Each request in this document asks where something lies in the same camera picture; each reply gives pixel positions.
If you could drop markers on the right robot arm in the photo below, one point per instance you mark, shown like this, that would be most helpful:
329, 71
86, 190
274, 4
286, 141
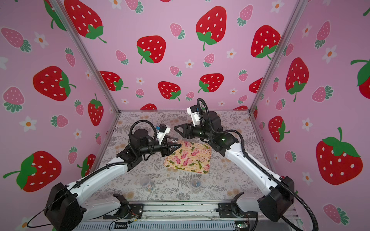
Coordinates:
276, 199

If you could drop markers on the floral yellow tray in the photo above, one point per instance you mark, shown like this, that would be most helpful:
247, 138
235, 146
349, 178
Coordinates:
191, 156

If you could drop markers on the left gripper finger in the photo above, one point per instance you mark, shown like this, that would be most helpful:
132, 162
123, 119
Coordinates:
172, 139
174, 148

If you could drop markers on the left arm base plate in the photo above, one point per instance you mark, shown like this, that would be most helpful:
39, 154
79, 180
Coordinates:
124, 209

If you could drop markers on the aluminium front rail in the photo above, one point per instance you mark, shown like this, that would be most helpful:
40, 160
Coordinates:
156, 210

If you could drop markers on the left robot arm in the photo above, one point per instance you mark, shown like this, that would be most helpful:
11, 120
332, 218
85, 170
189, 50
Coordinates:
69, 205

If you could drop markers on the white vented strip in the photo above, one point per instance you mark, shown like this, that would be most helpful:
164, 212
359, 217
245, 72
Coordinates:
195, 225

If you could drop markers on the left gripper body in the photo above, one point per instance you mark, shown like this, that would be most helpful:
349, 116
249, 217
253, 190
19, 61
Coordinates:
163, 150

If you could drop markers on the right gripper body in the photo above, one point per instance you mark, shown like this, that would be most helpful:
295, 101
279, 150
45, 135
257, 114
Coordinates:
189, 131

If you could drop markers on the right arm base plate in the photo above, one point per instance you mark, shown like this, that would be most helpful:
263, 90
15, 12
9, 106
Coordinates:
241, 206

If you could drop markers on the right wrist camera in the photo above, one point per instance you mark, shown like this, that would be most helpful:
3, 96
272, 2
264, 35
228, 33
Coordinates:
196, 114

